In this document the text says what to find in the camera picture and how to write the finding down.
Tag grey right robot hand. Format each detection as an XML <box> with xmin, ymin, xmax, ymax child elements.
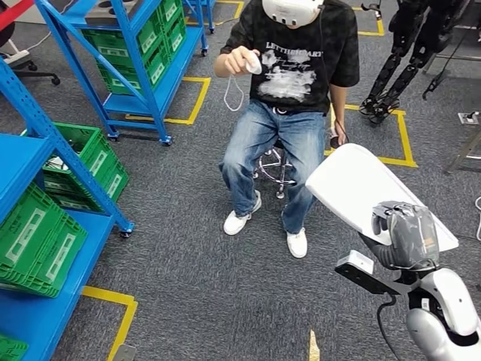
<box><xmin>371</xmin><ymin>200</ymin><xmax>440</xmax><ymax>272</ymax></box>

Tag white plastic car part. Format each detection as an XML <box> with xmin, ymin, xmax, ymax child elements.
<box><xmin>305</xmin><ymin>143</ymin><xmax>460</xmax><ymax>253</ymax></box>

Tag blue metal shelf rack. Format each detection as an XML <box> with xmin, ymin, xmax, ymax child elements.
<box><xmin>185</xmin><ymin>0</ymin><xmax>218</xmax><ymax>35</ymax></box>
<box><xmin>0</xmin><ymin>56</ymin><xmax>135</xmax><ymax>361</ymax></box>
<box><xmin>35</xmin><ymin>0</ymin><xmax>210</xmax><ymax>147</ymax></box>

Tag metal floor socket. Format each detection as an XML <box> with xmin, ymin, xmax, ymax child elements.
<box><xmin>457</xmin><ymin>110</ymin><xmax>481</xmax><ymax>126</ymax></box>

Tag black handheld controller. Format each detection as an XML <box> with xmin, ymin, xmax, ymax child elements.
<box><xmin>329</xmin><ymin>126</ymin><xmax>349</xmax><ymax>151</ymax></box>

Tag gold floor tape strip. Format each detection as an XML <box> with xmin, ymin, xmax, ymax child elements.
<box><xmin>308</xmin><ymin>329</ymin><xmax>320</xmax><ymax>361</ymax></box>

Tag black humanoid robot legs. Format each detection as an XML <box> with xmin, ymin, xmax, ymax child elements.
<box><xmin>358</xmin><ymin>0</ymin><xmax>473</xmax><ymax>126</ymax></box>

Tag chrome base stool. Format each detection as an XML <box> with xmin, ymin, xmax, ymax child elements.
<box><xmin>253</xmin><ymin>141</ymin><xmax>299</xmax><ymax>201</ymax></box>

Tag white handheld controller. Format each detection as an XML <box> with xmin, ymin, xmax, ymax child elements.
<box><xmin>223</xmin><ymin>50</ymin><xmax>263</xmax><ymax>113</ymax></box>

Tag white VR headset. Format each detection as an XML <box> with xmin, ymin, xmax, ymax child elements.
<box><xmin>261</xmin><ymin>0</ymin><xmax>325</xmax><ymax>29</ymax></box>

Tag grey moulded tray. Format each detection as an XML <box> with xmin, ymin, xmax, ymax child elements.
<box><xmin>84</xmin><ymin>0</ymin><xmax>143</xmax><ymax>27</ymax></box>

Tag black office chair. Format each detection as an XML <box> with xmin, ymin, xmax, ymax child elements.
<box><xmin>0</xmin><ymin>20</ymin><xmax>62</xmax><ymax>87</ymax></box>

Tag red barrier tape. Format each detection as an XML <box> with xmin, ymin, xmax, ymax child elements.
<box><xmin>0</xmin><ymin>0</ymin><xmax>35</xmax><ymax>32</ymax></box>

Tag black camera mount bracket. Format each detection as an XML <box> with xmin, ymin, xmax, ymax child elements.
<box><xmin>333</xmin><ymin>264</ymin><xmax>418</xmax><ymax>296</ymax></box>

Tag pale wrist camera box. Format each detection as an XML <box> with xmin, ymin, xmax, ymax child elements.
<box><xmin>335</xmin><ymin>250</ymin><xmax>375</xmax><ymax>277</ymax></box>

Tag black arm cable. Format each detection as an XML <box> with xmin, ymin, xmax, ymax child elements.
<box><xmin>376</xmin><ymin>293</ymin><xmax>403</xmax><ymax>361</ymax></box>

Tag yellow floor tape frame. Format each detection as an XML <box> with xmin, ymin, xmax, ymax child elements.
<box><xmin>324</xmin><ymin>103</ymin><xmax>418</xmax><ymax>169</ymax></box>
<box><xmin>352</xmin><ymin>4</ymin><xmax>386</xmax><ymax>38</ymax></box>

